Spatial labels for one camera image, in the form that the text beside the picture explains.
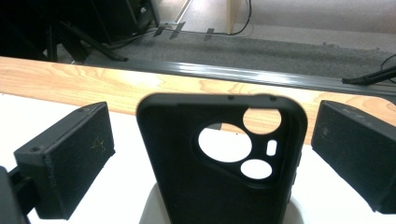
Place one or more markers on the wooden table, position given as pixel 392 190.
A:
pixel 93 84

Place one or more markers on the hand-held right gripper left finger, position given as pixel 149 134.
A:
pixel 65 161

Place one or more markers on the black phone case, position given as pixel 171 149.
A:
pixel 174 174

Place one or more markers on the white board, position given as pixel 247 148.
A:
pixel 130 186

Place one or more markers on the black tape strip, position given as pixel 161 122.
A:
pixel 159 30
pixel 209 34
pixel 177 30

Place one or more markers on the white plastic container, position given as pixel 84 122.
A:
pixel 152 207

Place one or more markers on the black metal stand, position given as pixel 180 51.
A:
pixel 90 43
pixel 370 77

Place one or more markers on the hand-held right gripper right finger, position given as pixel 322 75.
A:
pixel 355 155

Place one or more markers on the black equipment cabinet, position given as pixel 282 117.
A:
pixel 124 15

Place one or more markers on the light wooden furniture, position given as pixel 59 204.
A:
pixel 234 15

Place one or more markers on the metal floor rail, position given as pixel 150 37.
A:
pixel 218 73

